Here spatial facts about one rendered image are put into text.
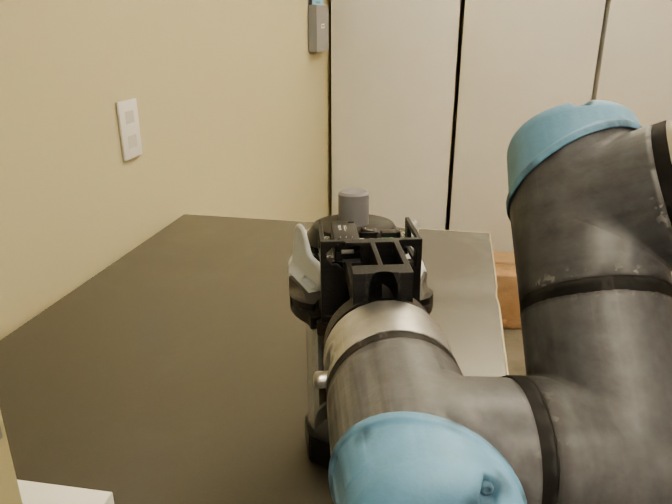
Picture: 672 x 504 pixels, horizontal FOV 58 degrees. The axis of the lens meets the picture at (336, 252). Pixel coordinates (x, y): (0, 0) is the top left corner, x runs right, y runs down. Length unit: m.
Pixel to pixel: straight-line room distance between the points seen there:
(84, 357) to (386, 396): 0.65
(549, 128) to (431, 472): 0.19
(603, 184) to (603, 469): 0.13
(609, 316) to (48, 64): 0.95
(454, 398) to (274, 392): 0.50
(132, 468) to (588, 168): 0.52
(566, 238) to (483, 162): 2.76
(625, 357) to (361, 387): 0.12
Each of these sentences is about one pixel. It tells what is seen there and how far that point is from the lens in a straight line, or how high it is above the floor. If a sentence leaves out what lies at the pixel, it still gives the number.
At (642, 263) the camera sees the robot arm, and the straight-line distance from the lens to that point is 0.32.
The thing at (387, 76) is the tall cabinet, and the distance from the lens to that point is 3.03.
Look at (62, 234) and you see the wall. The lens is 1.12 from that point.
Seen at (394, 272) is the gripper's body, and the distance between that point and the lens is 0.36.
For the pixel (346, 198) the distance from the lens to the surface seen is 0.53.
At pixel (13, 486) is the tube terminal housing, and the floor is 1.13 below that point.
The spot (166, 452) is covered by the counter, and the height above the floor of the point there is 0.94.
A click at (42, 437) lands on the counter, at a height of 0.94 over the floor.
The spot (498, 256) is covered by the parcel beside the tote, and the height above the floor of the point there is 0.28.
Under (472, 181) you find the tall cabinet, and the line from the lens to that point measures 3.10.
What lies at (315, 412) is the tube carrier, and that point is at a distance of 0.61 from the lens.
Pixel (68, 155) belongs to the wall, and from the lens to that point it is 1.13.
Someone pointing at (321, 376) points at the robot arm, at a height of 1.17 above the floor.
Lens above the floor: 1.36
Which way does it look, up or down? 21 degrees down
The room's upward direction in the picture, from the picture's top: straight up
